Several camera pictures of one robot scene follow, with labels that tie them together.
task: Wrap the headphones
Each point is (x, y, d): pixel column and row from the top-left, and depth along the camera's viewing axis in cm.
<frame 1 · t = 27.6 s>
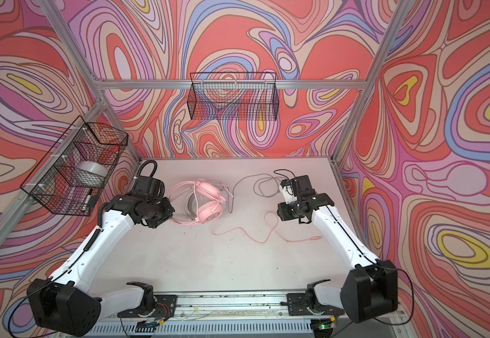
left hand: (176, 210, 80), fingers closed
right hand: (284, 215, 82), fingers open
white headphones: (192, 196, 101), point 5 cm above the table

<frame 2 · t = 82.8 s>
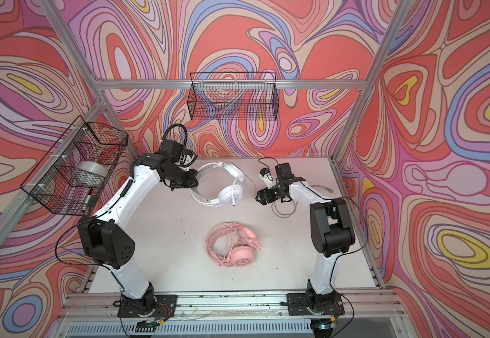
left hand: (199, 181, 84), fingers closed
right hand: (265, 198, 97), fingers open
pink cat-ear headphones: (243, 253, 80), point 8 cm above the table
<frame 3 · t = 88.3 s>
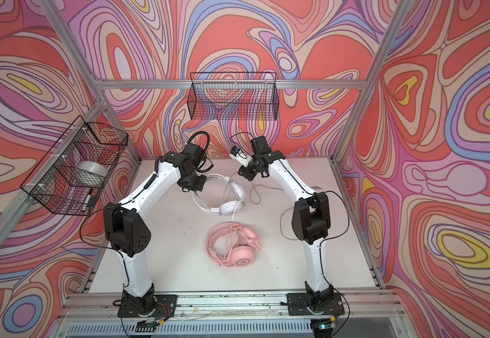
left hand: (200, 185, 89), fingers closed
right hand: (244, 173, 93), fingers open
white headphones: (229, 208, 82), point 18 cm above the table
the other named things where they were.

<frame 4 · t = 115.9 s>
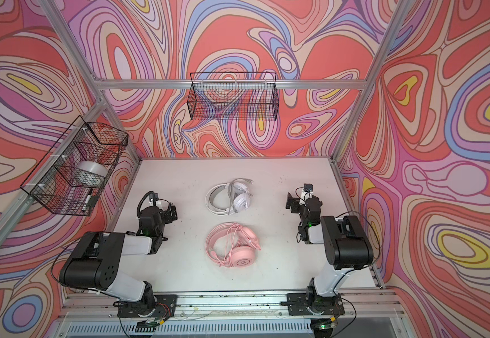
left hand: (163, 204, 94), fingers open
right hand: (299, 197, 97), fingers open
white headphones: (239, 198, 94), point 10 cm above the table
the other named things where they were.

